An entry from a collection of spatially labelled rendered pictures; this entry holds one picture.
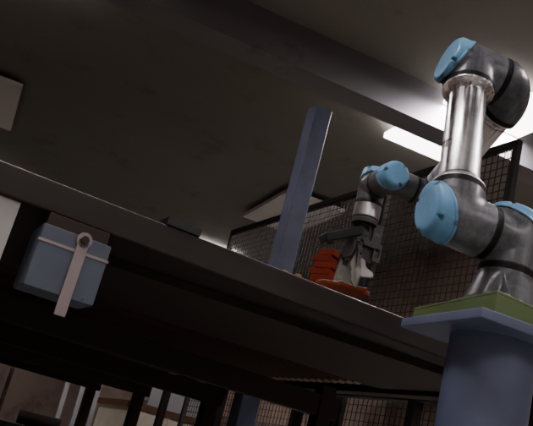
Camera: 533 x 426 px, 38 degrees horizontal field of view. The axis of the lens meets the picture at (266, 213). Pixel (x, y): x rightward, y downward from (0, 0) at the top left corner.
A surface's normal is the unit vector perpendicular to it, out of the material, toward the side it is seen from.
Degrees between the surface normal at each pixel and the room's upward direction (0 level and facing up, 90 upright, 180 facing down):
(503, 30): 180
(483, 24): 180
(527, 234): 88
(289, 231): 90
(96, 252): 90
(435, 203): 94
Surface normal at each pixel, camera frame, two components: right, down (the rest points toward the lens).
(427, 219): -0.93, -0.26
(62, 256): 0.47, -0.16
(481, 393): -0.29, -0.37
